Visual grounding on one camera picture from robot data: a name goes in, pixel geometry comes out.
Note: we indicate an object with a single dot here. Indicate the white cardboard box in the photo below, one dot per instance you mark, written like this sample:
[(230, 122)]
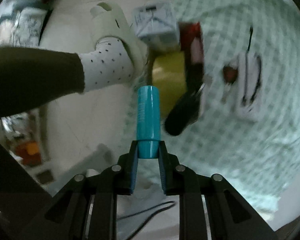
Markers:
[(156, 26)]

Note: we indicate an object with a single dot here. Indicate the teal cylindrical tube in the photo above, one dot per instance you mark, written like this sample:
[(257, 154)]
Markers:
[(148, 130)]

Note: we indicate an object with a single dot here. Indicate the black car key fob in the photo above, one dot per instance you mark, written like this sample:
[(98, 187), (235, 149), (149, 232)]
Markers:
[(185, 112)]

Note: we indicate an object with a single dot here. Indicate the dark trouser leg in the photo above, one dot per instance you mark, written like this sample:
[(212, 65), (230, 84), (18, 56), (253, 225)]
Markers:
[(31, 77)]

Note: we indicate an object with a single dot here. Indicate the white power bank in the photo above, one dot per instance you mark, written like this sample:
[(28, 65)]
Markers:
[(249, 87)]

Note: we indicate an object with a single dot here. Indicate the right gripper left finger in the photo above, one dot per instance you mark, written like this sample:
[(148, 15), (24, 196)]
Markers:
[(85, 208)]

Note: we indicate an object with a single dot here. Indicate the white dotted sock foot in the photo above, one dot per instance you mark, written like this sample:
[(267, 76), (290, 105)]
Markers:
[(109, 64)]

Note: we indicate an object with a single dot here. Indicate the yellow tape roll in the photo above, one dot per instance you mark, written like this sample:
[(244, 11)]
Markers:
[(168, 75)]

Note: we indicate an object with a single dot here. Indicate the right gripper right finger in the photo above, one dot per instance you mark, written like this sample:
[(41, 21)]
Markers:
[(209, 207)]

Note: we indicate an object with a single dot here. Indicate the green checkered cloth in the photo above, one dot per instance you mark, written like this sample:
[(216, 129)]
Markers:
[(250, 129)]

